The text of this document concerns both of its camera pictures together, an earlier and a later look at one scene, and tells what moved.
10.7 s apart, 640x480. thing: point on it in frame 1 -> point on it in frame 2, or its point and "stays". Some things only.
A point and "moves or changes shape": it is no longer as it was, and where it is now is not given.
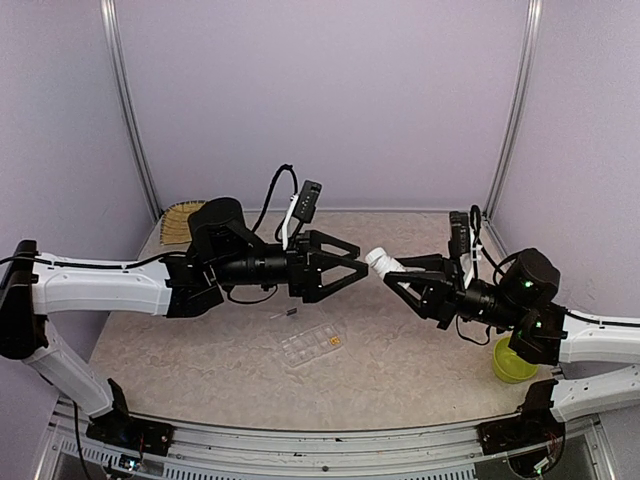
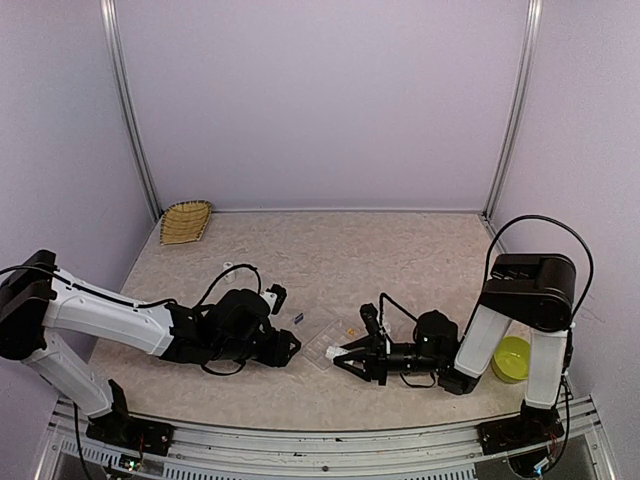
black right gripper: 440,289 -> 374,363
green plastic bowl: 509,366 stays
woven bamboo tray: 175,222 stays
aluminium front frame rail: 453,451 stays
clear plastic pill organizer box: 311,344 moves or changes shape
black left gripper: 305,278 -> 277,355
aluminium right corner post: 528,78 stays
